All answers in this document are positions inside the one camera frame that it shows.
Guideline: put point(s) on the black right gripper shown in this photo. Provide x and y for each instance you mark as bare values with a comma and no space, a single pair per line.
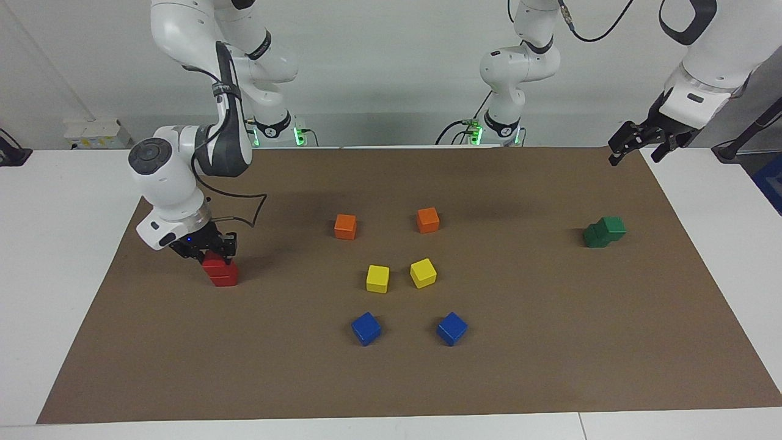
201,241

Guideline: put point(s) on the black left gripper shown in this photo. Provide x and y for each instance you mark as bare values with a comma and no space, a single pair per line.
666,127

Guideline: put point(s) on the red wooden cube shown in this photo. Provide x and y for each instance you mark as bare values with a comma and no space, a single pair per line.
225,280
214,265

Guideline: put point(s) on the green wooden cube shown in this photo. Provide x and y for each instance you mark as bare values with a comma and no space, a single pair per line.
612,227
591,238

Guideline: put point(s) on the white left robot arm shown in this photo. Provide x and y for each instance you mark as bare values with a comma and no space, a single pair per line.
715,67

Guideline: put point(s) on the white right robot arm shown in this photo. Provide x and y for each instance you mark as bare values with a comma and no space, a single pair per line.
171,183

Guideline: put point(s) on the black stand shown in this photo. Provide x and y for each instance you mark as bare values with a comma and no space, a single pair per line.
730,151

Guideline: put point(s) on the blue crate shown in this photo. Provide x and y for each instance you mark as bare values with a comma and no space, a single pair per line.
771,180

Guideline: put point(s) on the orange wooden cube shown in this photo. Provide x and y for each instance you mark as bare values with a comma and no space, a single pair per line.
345,227
427,220

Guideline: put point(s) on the yellow wooden cube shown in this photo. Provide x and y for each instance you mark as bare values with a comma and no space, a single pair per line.
423,272
377,278

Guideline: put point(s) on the blue wooden cube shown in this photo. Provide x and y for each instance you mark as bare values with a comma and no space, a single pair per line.
366,329
452,329

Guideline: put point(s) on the black clamp base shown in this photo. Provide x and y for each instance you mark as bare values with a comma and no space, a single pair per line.
12,156

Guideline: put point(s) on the brown table mat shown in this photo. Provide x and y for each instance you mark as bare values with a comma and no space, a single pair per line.
550,342

